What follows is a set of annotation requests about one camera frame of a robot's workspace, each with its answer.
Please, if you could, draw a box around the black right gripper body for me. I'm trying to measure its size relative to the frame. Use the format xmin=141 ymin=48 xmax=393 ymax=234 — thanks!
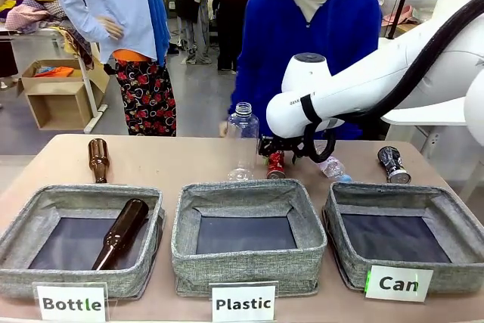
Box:
xmin=258 ymin=135 xmax=306 ymax=160

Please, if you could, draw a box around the crushed red can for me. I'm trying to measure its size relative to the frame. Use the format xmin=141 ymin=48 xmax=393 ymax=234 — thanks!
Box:
xmin=266 ymin=151 xmax=287 ymax=181

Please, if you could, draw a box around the crushed black can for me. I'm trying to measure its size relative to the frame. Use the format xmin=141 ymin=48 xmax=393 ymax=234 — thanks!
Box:
xmin=377 ymin=145 xmax=412 ymax=185

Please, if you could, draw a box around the grey fabric basket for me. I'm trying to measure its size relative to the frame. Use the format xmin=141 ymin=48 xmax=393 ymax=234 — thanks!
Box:
xmin=322 ymin=181 xmax=484 ymax=296
xmin=0 ymin=184 xmax=166 ymax=300
xmin=170 ymin=179 xmax=328 ymax=298

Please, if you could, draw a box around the white Can label sign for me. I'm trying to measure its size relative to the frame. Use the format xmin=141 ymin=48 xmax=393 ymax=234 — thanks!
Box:
xmin=363 ymin=265 xmax=434 ymax=303

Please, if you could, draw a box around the clear plastic bottle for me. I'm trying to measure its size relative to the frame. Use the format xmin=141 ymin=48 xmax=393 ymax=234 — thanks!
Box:
xmin=225 ymin=101 xmax=261 ymax=182

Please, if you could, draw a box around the crushed clear bottle blue cap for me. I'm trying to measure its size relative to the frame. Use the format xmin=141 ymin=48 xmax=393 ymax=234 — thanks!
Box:
xmin=315 ymin=141 xmax=353 ymax=183

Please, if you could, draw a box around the person in blue hoodie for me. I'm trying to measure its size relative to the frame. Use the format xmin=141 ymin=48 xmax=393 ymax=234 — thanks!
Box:
xmin=228 ymin=0 xmax=383 ymax=141

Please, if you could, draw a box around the black red floral skirt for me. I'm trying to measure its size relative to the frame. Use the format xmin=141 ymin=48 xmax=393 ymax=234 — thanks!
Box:
xmin=113 ymin=58 xmax=178 ymax=138

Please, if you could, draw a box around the white side table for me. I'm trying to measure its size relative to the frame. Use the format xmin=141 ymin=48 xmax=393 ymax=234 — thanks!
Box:
xmin=379 ymin=95 xmax=470 ymax=128

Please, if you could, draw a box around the white Plastic label sign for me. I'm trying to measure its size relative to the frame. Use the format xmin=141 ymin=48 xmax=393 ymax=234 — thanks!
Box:
xmin=208 ymin=281 xmax=279 ymax=323

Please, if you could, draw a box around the person in dark clothes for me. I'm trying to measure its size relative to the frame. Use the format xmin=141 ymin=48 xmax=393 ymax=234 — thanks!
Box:
xmin=216 ymin=0 xmax=274 ymax=73

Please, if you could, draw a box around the person in grey trousers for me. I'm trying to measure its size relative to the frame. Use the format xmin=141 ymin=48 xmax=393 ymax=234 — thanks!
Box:
xmin=174 ymin=0 xmax=213 ymax=66

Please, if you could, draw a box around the brown glass bottle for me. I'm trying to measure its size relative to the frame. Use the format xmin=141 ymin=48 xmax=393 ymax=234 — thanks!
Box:
xmin=91 ymin=197 xmax=150 ymax=272
xmin=87 ymin=138 xmax=111 ymax=185

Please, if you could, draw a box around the blue hanging cloth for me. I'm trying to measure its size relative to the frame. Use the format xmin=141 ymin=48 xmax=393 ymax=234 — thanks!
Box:
xmin=140 ymin=0 xmax=172 ymax=67

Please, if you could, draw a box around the white background table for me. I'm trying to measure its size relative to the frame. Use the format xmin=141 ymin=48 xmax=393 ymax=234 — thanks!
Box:
xmin=0 ymin=26 xmax=109 ymax=135

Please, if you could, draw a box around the open cardboard box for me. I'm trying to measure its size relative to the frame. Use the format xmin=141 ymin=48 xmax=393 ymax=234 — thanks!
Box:
xmin=16 ymin=58 xmax=111 ymax=132

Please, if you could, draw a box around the white Bottle label sign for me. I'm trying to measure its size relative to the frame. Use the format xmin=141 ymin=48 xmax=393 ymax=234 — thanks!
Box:
xmin=33 ymin=281 xmax=110 ymax=323

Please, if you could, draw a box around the pile of colourful clothes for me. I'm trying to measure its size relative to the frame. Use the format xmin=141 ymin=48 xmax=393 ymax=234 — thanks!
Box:
xmin=0 ymin=0 xmax=79 ymax=33

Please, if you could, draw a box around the black cable hose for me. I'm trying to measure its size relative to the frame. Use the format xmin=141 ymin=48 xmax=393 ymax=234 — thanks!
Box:
xmin=300 ymin=0 xmax=484 ymax=165

